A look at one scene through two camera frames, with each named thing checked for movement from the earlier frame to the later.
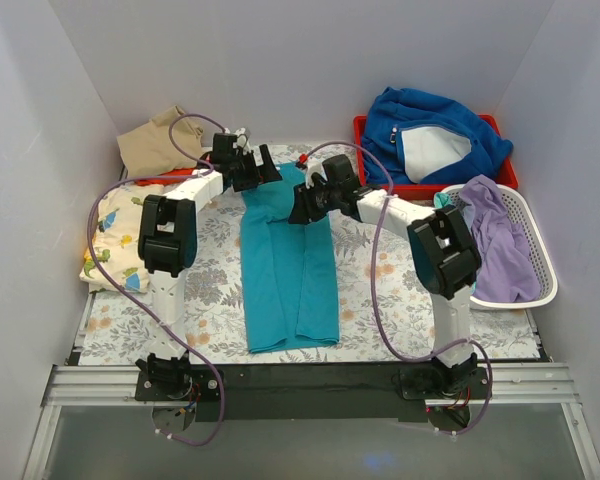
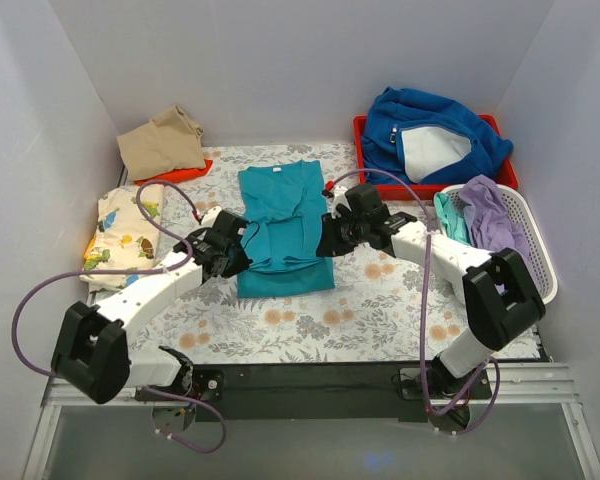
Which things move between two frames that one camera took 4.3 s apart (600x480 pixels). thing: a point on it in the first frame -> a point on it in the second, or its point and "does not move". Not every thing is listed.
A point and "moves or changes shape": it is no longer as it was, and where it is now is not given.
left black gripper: [253, 171] -> [231, 255]
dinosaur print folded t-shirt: [115, 242] does not move
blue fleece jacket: [424, 139] does not move
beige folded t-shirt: [147, 149] does not move
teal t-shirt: [290, 268] moves or changes shape
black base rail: [315, 391] does not move
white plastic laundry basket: [547, 278] does not move
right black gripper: [310, 201] -> [338, 235]
